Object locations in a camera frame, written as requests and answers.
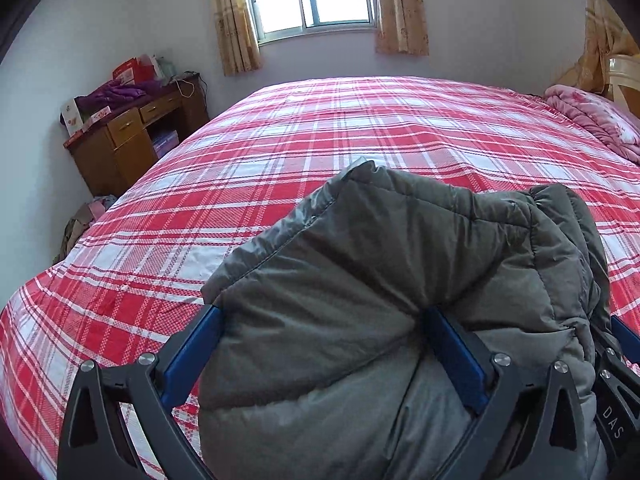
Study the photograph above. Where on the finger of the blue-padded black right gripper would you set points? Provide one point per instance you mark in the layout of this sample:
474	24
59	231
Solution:
526	422

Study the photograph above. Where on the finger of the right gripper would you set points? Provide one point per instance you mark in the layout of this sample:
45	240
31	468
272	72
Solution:
629	340

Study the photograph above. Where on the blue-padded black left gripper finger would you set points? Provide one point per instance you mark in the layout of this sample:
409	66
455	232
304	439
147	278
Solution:
106	402

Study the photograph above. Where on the grey quilted down jacket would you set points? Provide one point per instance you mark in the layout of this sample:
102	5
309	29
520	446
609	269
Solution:
324	370

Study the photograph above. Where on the pile of clothes on floor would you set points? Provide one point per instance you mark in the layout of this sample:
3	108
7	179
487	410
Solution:
80	222

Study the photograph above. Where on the red white plaid bed sheet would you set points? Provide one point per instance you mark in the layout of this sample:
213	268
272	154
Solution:
135	277

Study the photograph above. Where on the pink quilted blanket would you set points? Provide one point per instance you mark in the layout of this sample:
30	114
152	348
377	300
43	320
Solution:
617	129

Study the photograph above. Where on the cream wooden headboard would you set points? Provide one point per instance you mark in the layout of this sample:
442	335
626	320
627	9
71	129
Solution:
623	80

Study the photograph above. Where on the brown wooden desk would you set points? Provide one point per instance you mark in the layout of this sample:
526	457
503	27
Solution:
117	151

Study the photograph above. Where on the beige drape beside headboard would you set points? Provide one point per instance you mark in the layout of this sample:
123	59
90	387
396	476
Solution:
605	35

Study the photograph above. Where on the stack of boxes in desk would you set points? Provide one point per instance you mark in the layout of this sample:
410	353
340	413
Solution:
164	142

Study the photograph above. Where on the flat red box on desk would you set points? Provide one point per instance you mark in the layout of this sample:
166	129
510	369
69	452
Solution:
89	123

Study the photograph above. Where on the white carton on desk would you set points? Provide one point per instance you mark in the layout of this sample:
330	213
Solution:
71	117

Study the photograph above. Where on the purple garment on desk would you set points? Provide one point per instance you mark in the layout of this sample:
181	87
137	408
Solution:
115	94

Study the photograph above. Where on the right beige curtain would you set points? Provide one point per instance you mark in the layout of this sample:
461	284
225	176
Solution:
401	28

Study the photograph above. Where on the beige curtain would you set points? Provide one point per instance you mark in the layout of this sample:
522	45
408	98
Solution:
401	28
236	35

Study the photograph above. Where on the left beige curtain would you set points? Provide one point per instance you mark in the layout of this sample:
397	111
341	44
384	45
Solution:
236	35

